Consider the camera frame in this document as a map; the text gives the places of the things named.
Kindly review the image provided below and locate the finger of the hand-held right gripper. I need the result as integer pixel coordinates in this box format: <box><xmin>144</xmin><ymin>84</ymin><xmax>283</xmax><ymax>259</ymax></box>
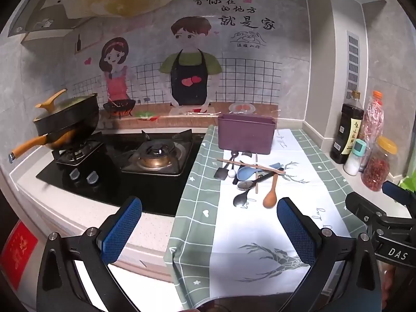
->
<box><xmin>345</xmin><ymin>192</ymin><xmax>389</xmax><ymax>225</ymax></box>
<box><xmin>382</xmin><ymin>181</ymin><xmax>416</xmax><ymax>207</ymax></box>

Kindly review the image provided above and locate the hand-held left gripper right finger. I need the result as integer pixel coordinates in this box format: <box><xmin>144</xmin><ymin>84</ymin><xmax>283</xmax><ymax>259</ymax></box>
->
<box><xmin>276</xmin><ymin>198</ymin><xmax>386</xmax><ymax>312</ymax></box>

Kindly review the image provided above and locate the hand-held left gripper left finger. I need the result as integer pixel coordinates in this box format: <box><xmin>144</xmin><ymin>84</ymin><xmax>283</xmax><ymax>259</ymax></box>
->
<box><xmin>36</xmin><ymin>196</ymin><xmax>144</xmax><ymax>312</ymax></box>

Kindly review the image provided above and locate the metal spoon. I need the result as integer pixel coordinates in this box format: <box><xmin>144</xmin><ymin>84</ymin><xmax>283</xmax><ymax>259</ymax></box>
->
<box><xmin>237</xmin><ymin>171</ymin><xmax>283</xmax><ymax>192</ymax></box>

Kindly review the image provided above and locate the light blue rice spoon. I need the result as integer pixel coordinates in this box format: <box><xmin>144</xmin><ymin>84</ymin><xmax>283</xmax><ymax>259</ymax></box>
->
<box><xmin>236</xmin><ymin>162</ymin><xmax>283</xmax><ymax>182</ymax></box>

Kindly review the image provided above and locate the black spatula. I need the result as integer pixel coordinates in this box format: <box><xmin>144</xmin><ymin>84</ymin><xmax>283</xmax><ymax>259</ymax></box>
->
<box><xmin>213</xmin><ymin>151</ymin><xmax>238</xmax><ymax>181</ymax></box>

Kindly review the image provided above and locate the purple utensil holder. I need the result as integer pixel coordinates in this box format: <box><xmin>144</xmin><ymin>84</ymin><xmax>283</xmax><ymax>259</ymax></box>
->
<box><xmin>217</xmin><ymin>113</ymin><xmax>277</xmax><ymax>155</ymax></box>

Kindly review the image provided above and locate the green plastic bag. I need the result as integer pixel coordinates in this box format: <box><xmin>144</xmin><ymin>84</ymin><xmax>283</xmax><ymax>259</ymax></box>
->
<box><xmin>398</xmin><ymin>175</ymin><xmax>416</xmax><ymax>199</ymax></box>

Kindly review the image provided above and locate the chili jar with yellow lid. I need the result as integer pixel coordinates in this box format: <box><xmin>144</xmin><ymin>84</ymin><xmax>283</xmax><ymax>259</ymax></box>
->
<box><xmin>361</xmin><ymin>136</ymin><xmax>399</xmax><ymax>192</ymax></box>

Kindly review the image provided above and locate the green checked deer tablecloth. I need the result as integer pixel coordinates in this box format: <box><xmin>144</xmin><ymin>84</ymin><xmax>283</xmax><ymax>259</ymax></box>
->
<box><xmin>166</xmin><ymin>125</ymin><xmax>368</xmax><ymax>300</ymax></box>

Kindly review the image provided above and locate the salt shaker with teal lid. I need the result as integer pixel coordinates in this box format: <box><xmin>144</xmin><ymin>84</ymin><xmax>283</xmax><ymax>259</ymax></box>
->
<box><xmin>343</xmin><ymin>139</ymin><xmax>367</xmax><ymax>176</ymax></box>

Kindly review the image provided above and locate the wooden spoon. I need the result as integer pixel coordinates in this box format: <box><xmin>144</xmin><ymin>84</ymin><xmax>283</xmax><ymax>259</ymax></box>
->
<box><xmin>263</xmin><ymin>173</ymin><xmax>280</xmax><ymax>209</ymax></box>

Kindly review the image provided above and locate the black glass gas stove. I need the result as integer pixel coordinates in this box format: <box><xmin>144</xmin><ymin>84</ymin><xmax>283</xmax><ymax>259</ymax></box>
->
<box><xmin>36</xmin><ymin>129</ymin><xmax>209</xmax><ymax>217</ymax></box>

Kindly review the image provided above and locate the black spoon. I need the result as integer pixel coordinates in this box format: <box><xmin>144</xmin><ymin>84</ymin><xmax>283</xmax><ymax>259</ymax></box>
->
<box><xmin>233</xmin><ymin>182</ymin><xmax>265</xmax><ymax>207</ymax></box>

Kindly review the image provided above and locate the chili bottle with orange cap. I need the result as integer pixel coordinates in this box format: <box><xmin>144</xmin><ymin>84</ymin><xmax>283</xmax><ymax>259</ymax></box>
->
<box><xmin>359</xmin><ymin>90</ymin><xmax>385</xmax><ymax>173</ymax></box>

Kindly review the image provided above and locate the dark soy sauce bottle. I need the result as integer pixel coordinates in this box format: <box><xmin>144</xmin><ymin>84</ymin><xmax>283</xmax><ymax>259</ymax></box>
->
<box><xmin>330</xmin><ymin>91</ymin><xmax>365</xmax><ymax>165</ymax></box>

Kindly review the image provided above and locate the gas burner with grate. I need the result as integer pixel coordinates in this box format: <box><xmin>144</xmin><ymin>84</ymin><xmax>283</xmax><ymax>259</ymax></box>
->
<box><xmin>120</xmin><ymin>129</ymin><xmax>196</xmax><ymax>177</ymax></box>
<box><xmin>52</xmin><ymin>140</ymin><xmax>106</xmax><ymax>166</ymax></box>

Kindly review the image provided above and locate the white spoon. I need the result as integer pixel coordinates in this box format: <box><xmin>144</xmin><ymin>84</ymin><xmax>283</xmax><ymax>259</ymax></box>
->
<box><xmin>227</xmin><ymin>154</ymin><xmax>258</xmax><ymax>179</ymax></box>

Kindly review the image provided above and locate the red sticker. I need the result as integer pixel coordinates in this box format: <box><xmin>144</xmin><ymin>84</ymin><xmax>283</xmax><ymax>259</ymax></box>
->
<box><xmin>0</xmin><ymin>220</ymin><xmax>39</xmax><ymax>287</ymax></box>

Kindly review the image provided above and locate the range hood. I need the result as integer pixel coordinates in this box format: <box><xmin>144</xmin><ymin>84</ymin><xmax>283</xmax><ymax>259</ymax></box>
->
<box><xmin>8</xmin><ymin>0</ymin><xmax>228</xmax><ymax>54</ymax></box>

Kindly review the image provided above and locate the black pan with wooden handle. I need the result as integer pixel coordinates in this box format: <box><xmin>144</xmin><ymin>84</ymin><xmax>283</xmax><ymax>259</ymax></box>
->
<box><xmin>9</xmin><ymin>94</ymin><xmax>100</xmax><ymax>164</ymax></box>

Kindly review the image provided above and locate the white wall vent grille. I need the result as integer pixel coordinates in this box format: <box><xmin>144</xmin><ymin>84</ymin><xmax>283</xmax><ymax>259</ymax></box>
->
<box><xmin>346</xmin><ymin>31</ymin><xmax>369</xmax><ymax>100</ymax></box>

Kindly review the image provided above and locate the pan lid with yellow handle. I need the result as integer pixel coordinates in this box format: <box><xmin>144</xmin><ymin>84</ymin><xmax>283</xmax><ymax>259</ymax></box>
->
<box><xmin>34</xmin><ymin>89</ymin><xmax>98</xmax><ymax>122</ymax></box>

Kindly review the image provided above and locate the cartoon couple wall poster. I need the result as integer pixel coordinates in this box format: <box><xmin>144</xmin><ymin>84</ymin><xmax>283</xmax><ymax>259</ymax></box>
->
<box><xmin>70</xmin><ymin>0</ymin><xmax>309</xmax><ymax>127</ymax></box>

